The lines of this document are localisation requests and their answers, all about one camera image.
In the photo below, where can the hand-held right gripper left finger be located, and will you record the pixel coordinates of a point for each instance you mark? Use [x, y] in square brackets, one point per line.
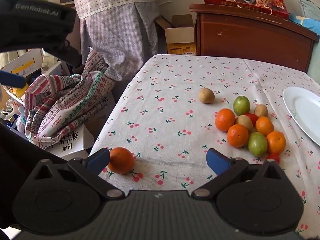
[98, 158]

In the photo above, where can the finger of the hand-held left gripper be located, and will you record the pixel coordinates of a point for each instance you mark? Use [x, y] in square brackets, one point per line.
[12, 80]

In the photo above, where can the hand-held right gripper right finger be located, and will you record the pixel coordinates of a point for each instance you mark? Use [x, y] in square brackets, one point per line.
[217, 162]

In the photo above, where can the green round fruit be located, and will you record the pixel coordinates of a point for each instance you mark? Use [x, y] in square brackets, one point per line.
[258, 143]
[241, 105]

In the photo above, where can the red cherry tomato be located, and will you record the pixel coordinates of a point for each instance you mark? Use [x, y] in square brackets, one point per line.
[274, 157]
[252, 117]

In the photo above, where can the brown kiwi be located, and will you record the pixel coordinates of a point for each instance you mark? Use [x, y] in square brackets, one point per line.
[206, 95]
[261, 110]
[245, 123]

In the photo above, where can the white plate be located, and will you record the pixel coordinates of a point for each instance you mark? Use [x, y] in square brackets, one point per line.
[303, 115]

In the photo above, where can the white and yellow flat box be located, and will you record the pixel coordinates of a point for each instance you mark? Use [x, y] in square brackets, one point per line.
[22, 65]

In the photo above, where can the white printed carton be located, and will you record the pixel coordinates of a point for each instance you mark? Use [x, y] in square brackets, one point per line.
[72, 140]

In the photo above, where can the patterned striped cloth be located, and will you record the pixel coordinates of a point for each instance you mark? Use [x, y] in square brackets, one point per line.
[67, 97]

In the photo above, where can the cherry print tablecloth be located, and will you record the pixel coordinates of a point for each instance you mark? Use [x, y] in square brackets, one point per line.
[170, 120]

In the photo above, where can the checked fabric cover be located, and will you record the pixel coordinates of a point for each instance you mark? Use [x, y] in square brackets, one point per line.
[117, 17]

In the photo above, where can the brown wooden cabinet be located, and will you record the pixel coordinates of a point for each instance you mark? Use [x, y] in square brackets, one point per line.
[250, 37]

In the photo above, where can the open yellow white cardboard box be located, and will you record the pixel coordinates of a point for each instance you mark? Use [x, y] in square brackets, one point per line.
[181, 37]

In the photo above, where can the grey-green quilted pillow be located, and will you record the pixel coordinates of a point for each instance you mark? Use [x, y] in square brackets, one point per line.
[308, 5]

